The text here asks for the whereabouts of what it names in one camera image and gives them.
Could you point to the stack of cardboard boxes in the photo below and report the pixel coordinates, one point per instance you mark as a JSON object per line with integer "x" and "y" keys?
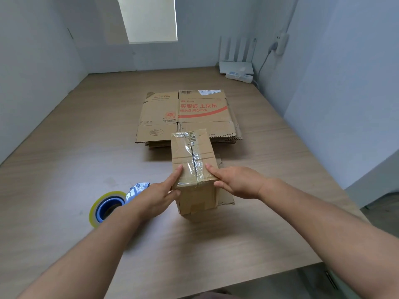
{"x": 230, "y": 140}

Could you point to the blue tape dispenser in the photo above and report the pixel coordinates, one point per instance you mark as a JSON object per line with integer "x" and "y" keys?
{"x": 99, "y": 211}

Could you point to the clear yellowish tape roll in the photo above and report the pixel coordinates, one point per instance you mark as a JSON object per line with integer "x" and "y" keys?
{"x": 92, "y": 214}

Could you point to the red-printed cardboard box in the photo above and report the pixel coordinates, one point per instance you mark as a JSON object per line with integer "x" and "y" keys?
{"x": 156, "y": 116}

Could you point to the person's left forearm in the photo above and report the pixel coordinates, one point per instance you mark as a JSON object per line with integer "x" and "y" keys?
{"x": 81, "y": 264}

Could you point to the white router with antennas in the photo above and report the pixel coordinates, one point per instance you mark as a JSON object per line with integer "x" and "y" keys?
{"x": 235, "y": 67}

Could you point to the bright window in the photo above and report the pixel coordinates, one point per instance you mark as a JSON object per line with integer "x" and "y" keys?
{"x": 149, "y": 18}

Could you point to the small brown cardboard box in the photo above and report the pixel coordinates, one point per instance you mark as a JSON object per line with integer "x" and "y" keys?
{"x": 196, "y": 199}

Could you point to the person's right forearm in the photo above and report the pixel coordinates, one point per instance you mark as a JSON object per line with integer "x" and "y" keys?
{"x": 327, "y": 227}

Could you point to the person's right hand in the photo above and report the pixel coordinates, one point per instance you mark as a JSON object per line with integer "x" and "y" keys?
{"x": 243, "y": 183}

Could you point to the person's left hand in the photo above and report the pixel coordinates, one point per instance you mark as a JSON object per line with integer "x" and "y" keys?
{"x": 149, "y": 199}

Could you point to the white power strip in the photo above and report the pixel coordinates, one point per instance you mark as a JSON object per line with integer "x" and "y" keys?
{"x": 246, "y": 78}

